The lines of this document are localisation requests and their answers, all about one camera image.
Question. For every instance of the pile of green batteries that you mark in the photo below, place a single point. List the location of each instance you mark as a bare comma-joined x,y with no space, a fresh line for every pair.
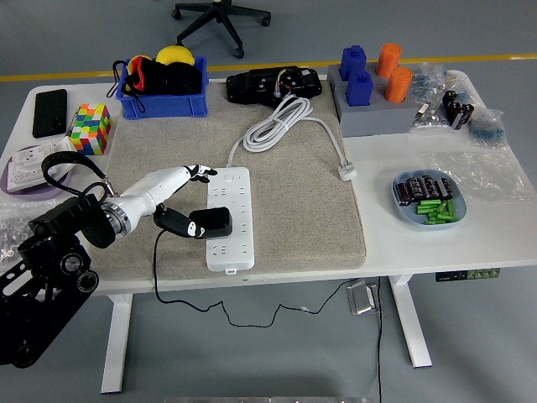
436,212

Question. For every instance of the black office chair base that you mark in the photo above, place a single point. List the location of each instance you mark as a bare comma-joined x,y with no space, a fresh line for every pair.
218,17

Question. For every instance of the bundle of black capacitors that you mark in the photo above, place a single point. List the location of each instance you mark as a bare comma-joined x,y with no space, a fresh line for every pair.
457,111

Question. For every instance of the white power strip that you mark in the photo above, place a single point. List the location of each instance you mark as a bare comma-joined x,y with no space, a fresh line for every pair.
235,252

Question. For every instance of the white table leg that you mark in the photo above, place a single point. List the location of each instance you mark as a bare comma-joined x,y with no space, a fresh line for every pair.
115,344
413,327

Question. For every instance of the black plug adapter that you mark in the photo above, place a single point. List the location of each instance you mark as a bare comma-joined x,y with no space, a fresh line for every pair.
214,220

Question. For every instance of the black electronic device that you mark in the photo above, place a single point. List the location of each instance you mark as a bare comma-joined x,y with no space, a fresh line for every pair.
251,84

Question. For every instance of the multicoloured puzzle cube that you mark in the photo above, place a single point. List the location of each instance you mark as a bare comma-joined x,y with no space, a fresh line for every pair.
90,130

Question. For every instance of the grey block holder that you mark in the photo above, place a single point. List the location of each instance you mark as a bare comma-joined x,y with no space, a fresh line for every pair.
369,121

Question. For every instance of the white wall socket panels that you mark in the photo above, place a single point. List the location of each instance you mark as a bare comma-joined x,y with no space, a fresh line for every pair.
29,163

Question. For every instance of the orange plastic cylinder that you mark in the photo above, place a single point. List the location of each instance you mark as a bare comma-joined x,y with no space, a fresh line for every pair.
388,59
398,86

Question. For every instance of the purple plate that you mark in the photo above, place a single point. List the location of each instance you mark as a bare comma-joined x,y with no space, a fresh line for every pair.
25,194

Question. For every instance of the clear bag of metal parts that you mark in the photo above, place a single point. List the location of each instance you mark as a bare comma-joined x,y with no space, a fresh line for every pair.
428,109

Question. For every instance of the pile of black capacitors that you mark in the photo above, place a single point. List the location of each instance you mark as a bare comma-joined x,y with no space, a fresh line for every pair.
423,186

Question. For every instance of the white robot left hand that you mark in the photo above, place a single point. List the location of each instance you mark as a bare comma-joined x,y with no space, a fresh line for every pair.
147,191

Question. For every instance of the light blue plate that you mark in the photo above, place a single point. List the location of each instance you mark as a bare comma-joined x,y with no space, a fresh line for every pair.
403,212

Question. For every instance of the clear bag of metal nuts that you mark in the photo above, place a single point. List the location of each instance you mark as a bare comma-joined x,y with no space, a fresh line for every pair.
12,218

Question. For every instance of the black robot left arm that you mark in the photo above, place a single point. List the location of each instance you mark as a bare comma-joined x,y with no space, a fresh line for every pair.
50,252

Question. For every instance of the clear bag of blue resistors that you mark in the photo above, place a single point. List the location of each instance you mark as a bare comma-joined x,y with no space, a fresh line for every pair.
486,128

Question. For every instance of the silver floor socket box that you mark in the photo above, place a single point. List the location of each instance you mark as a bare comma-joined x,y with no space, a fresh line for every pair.
361,298

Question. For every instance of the black table control panel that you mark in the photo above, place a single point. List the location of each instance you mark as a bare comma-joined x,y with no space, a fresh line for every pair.
465,275

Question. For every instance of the blue plastic block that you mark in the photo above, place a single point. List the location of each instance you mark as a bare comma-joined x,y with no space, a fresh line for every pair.
360,90
352,63

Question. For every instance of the black smartphone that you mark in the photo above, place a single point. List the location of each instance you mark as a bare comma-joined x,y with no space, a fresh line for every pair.
49,113

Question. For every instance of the grey-brown mat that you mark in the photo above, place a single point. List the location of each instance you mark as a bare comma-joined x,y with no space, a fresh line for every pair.
302,210

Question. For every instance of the blue plastic bin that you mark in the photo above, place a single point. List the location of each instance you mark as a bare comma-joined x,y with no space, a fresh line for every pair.
168,107

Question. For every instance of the yellow ball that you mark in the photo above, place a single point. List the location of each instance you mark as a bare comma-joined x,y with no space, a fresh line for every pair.
174,54

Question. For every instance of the empty clear plastic bag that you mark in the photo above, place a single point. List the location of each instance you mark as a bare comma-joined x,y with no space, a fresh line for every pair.
482,176

